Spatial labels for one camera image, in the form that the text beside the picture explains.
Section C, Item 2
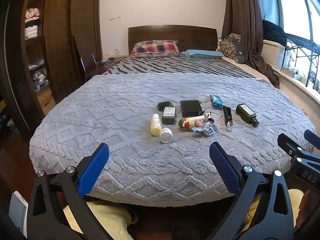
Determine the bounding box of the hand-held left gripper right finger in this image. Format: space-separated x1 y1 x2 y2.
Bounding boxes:
207 142 297 240

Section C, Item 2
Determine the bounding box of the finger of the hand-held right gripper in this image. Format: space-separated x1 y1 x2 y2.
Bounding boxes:
304 129 320 147
277 133 320 165

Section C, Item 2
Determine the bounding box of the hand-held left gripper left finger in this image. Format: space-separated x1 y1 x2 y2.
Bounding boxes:
26 142 113 240

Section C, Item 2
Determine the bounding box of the white bottle with yellow cap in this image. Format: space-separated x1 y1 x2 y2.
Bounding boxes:
150 114 162 136

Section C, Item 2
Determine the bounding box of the dark green small bottle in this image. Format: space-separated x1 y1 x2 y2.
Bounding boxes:
157 101 173 111

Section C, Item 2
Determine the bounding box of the person's right hand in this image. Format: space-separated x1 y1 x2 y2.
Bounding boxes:
296 189 313 228

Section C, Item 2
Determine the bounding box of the black tube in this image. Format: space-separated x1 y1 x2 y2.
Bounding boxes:
223 106 233 132

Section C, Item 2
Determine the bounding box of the dark green glass bottle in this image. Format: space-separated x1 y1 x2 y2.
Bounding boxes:
236 103 259 127

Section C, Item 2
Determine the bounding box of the colourful pompom toy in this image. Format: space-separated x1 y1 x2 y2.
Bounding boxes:
178 119 197 132

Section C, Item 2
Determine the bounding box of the white round jar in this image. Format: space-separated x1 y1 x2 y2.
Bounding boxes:
159 128 173 144

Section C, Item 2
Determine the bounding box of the blue packet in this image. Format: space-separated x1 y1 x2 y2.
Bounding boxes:
209 95 224 107

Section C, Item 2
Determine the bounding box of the black box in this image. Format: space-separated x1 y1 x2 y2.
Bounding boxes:
180 100 203 117

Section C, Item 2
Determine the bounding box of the grey textured blanket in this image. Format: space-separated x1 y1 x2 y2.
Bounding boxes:
29 72 317 207

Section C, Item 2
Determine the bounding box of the dark green labelled box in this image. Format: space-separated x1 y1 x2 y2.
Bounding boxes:
162 107 177 124

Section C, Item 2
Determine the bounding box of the white appliance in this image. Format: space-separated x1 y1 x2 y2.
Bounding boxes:
9 191 28 238

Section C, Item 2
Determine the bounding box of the white storage box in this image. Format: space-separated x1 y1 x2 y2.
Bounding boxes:
262 39 287 71

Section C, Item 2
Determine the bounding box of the black metal window rack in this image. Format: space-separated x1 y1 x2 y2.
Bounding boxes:
282 34 320 80

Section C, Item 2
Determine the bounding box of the dark wooden nightstand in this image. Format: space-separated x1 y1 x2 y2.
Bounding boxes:
85 56 123 80

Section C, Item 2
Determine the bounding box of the black clothes pile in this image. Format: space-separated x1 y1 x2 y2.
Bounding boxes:
262 19 288 47

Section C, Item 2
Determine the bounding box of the black striped bed sheet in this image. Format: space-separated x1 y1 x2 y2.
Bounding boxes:
102 55 258 78

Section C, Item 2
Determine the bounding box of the dark leaning board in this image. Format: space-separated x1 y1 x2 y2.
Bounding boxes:
72 35 87 80

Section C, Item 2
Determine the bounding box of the patterned brown bag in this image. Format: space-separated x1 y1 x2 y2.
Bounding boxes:
217 33 247 64

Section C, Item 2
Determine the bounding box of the teal pillow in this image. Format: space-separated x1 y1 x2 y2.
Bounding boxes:
181 49 225 59

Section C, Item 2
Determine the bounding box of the plaid pillow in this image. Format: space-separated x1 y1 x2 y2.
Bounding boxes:
131 40 180 57

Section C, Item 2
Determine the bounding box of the brown curtain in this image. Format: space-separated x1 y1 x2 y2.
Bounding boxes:
221 0 280 88

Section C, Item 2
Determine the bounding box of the brown wooden wardrobe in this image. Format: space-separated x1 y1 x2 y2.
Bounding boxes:
0 0 103 135

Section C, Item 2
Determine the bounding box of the dark wooden headboard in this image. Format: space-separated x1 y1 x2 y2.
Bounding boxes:
128 25 217 55

